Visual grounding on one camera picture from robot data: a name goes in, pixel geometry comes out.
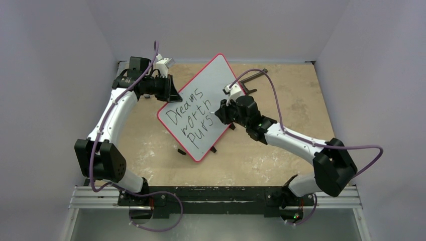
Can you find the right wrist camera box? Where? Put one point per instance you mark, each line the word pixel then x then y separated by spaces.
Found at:
pixel 232 92

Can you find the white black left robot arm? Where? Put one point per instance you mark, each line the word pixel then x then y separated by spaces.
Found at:
pixel 113 126

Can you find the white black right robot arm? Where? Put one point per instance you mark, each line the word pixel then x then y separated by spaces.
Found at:
pixel 333 167

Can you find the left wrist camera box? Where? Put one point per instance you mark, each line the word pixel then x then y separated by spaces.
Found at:
pixel 163 64

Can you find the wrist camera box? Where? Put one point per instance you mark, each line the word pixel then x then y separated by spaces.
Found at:
pixel 232 92
pixel 163 64

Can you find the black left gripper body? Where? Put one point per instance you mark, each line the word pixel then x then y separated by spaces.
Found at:
pixel 158 87

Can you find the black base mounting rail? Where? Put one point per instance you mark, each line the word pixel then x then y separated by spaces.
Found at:
pixel 268 201

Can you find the pink framed whiteboard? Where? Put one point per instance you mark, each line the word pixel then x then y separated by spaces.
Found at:
pixel 189 121

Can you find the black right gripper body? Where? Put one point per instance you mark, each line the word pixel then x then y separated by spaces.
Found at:
pixel 227 113

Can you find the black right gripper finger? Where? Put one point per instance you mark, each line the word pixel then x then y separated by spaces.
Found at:
pixel 223 118
pixel 222 111

